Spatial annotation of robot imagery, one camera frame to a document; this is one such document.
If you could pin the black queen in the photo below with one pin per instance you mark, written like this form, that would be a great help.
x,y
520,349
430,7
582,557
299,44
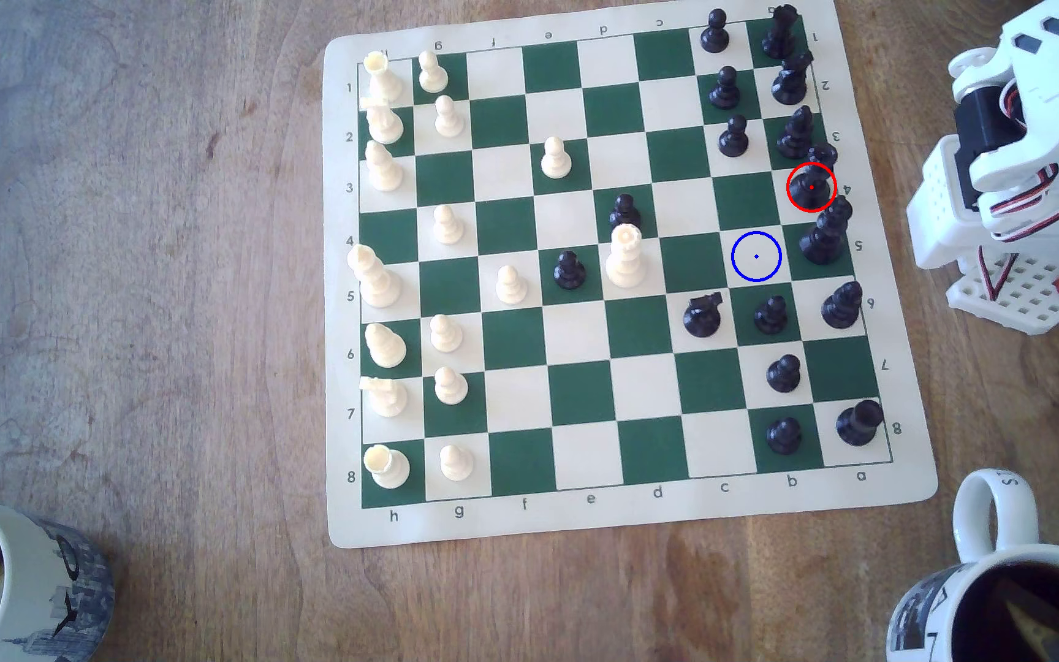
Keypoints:
x,y
813,186

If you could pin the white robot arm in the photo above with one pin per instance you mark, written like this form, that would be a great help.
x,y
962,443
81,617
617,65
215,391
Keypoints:
x,y
943,211

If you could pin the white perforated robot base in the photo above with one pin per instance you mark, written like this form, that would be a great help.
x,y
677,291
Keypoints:
x,y
1026,299

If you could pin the green and cream chess mat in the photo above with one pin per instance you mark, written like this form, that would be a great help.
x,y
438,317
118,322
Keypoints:
x,y
575,395

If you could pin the white pawn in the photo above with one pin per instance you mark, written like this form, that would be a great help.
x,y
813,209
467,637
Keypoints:
x,y
449,119
510,288
450,388
447,227
556,161
433,75
456,464
446,336

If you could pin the black pawn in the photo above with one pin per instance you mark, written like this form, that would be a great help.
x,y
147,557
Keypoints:
x,y
733,139
783,437
770,317
724,90
570,273
714,35
624,213
783,375

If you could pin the white queen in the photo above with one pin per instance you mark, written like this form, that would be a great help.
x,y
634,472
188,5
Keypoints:
x,y
626,260

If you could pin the white bishop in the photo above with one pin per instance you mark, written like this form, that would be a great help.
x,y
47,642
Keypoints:
x,y
385,348
384,170

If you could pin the white knight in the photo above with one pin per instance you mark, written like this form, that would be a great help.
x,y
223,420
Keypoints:
x,y
386,397
384,124

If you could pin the white king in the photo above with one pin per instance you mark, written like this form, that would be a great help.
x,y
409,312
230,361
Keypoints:
x,y
373,280

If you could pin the black knight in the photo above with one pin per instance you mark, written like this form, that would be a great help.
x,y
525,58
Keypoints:
x,y
702,317
790,85

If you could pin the white rook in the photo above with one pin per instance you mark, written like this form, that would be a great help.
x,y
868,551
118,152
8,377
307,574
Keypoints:
x,y
383,81
388,468

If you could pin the black king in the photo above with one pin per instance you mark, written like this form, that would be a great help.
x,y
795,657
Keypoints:
x,y
825,237

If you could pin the black bishop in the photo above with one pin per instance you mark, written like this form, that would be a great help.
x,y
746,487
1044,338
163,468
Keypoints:
x,y
841,308
795,136

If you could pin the black rook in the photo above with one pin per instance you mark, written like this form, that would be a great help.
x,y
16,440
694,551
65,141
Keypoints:
x,y
779,35
858,425

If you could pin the white printed mug with tea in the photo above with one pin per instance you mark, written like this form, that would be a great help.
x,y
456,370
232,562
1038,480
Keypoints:
x,y
980,515

